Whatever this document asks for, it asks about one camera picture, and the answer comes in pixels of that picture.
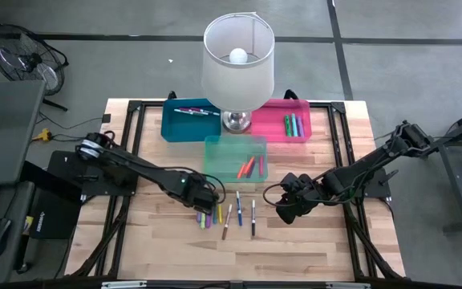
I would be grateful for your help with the black table clamp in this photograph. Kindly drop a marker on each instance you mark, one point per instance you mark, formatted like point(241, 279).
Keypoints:
point(291, 94)
point(171, 95)

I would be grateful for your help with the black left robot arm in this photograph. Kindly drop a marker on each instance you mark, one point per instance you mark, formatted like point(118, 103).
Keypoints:
point(134, 166)

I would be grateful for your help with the teal highlighter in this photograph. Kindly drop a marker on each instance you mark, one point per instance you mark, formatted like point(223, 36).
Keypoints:
point(215, 216)
point(294, 125)

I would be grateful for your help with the tilted computer monitor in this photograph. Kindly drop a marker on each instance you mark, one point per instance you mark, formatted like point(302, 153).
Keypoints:
point(6, 132)

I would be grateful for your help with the pink plastic bin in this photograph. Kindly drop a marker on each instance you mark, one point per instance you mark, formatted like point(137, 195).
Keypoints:
point(271, 124)

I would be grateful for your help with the purple highlighter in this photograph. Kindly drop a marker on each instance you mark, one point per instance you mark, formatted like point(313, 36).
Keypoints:
point(208, 221)

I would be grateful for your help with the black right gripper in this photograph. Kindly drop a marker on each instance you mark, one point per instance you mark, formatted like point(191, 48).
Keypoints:
point(301, 190)

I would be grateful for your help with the yellow highlighter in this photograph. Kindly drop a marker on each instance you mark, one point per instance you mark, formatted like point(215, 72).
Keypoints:
point(220, 208)

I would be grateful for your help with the white shade table lamp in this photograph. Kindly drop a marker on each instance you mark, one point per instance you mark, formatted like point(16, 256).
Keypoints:
point(237, 84)

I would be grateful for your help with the black table frame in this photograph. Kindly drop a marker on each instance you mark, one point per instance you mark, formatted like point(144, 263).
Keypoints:
point(126, 124)

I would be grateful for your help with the black metal stand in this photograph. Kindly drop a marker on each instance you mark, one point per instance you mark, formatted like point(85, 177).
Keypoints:
point(453, 188)

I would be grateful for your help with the red orange marker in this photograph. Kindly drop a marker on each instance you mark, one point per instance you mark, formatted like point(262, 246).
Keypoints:
point(249, 164)

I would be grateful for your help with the magenta capped white marker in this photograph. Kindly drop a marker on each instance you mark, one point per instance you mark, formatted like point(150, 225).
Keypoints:
point(195, 108)

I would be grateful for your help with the black marker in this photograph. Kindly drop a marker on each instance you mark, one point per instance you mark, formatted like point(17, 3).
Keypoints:
point(253, 218)

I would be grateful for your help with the dark purple marker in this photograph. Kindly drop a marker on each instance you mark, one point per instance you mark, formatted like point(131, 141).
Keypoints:
point(252, 173)

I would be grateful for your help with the light green highlighter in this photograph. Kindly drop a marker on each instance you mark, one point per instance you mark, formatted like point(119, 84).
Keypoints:
point(203, 222)

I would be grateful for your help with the blue marker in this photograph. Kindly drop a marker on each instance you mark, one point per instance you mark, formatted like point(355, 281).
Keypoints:
point(239, 210)

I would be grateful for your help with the brown marker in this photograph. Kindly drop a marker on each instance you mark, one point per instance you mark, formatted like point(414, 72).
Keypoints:
point(227, 222)

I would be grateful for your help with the black mini computer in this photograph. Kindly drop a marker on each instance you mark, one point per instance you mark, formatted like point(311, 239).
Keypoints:
point(54, 216)

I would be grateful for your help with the translucent green plastic bin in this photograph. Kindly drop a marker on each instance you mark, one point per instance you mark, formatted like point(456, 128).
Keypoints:
point(225, 156)

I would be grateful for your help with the black floor fan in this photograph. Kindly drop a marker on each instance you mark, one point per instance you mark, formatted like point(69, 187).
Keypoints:
point(26, 60)

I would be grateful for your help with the yellow power plug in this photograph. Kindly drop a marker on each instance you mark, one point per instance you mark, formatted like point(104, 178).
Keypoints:
point(44, 135)

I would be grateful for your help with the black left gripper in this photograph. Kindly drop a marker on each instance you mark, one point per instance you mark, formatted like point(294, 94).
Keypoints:
point(199, 192)

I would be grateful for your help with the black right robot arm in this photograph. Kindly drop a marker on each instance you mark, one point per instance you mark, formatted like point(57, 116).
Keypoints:
point(367, 168)

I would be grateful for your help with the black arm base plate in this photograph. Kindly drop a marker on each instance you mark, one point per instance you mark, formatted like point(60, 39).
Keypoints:
point(377, 188)
point(66, 176)

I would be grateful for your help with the blue plastic bin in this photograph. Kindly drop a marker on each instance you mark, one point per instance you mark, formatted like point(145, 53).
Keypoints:
point(191, 130)

